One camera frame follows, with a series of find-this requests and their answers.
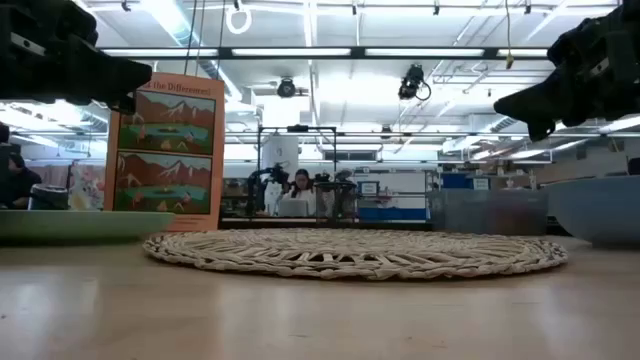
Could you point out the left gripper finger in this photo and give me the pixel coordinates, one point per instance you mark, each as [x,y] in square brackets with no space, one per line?
[115,80]
[124,104]

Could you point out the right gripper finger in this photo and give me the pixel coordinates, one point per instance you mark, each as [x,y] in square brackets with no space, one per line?
[540,130]
[550,102]

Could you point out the orange cereal box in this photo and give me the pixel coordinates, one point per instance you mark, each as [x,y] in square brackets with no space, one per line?
[167,145]

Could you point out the blue bowl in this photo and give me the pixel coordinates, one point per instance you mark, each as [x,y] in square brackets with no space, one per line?
[600,210]

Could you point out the green plate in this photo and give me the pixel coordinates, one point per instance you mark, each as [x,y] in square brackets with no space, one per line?
[75,225]

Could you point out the black background robot arm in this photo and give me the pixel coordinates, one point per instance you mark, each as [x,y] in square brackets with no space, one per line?
[257,187]

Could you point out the floral cloth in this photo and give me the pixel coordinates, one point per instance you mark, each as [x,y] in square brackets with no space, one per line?
[87,187]

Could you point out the grey plastic bin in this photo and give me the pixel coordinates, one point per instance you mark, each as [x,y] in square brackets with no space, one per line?
[487,212]

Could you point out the black light bar beam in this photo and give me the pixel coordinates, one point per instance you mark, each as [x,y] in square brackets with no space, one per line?
[225,52]

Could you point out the black trash can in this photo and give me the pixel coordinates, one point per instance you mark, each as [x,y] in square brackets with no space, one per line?
[47,197]

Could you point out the person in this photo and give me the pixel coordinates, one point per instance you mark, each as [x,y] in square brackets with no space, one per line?
[301,187]
[17,182]

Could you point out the round black ceiling fixture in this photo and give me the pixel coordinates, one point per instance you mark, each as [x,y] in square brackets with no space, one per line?
[286,88]

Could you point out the round woven straw placemat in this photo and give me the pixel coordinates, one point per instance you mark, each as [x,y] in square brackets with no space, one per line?
[350,250]

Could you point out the black metal frame stand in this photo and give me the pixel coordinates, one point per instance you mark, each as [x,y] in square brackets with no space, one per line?
[297,128]

